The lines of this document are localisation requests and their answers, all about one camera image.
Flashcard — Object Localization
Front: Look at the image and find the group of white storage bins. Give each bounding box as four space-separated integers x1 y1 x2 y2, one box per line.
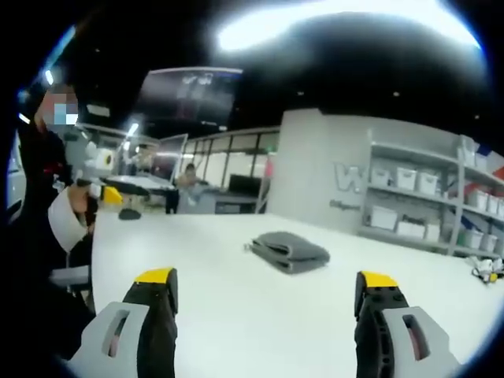
369 164 504 253

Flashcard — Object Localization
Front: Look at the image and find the black monitor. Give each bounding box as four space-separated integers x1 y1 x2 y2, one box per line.
228 173 263 195

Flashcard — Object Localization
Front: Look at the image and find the grey desk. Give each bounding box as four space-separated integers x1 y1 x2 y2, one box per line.
202 187 269 216

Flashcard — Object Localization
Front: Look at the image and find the grey towel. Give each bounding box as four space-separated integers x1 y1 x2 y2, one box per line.
250 231 332 276

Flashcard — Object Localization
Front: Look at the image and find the person's dark clothed body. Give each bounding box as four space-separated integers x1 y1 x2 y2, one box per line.
6 117 98 355

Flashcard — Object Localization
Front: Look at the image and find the grey shelving unit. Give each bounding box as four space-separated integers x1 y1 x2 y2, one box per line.
358 128 504 259

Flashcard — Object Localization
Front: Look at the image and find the large hanging screen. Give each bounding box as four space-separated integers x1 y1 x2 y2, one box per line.
138 67 244 128

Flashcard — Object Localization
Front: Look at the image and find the person's left hand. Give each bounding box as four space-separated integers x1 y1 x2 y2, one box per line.
65 183 98 228

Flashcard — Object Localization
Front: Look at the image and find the dark workbench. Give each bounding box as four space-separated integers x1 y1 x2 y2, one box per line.
100 175 179 198

